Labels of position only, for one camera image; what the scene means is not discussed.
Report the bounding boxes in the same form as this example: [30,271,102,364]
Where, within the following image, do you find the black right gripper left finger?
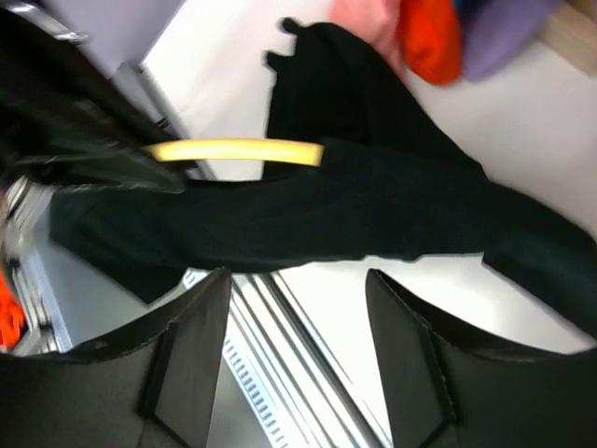
[1,268,231,447]

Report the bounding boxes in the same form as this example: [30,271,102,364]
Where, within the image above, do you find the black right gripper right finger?
[366,270,596,447]

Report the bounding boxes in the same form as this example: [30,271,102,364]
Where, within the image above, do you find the black t shirt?
[49,18,596,335]

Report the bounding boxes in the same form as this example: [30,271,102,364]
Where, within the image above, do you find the yellow hanger with metal hook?
[145,138,324,166]

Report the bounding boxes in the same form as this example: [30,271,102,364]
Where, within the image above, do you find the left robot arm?
[1,1,185,191]

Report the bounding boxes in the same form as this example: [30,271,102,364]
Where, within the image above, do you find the orange t shirt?
[398,0,463,85]

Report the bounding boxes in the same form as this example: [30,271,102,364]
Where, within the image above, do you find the lavender t shirt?
[459,0,561,82]

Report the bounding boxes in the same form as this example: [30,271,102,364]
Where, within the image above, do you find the pink t shirt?
[328,0,404,77]

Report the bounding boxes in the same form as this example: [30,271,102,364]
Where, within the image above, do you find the wooden clothes rack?
[538,0,596,77]

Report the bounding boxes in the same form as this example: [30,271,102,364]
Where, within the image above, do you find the white slotted cable duct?
[207,285,302,447]

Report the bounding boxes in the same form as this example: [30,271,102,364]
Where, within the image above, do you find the aluminium mounting rail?
[0,60,393,448]

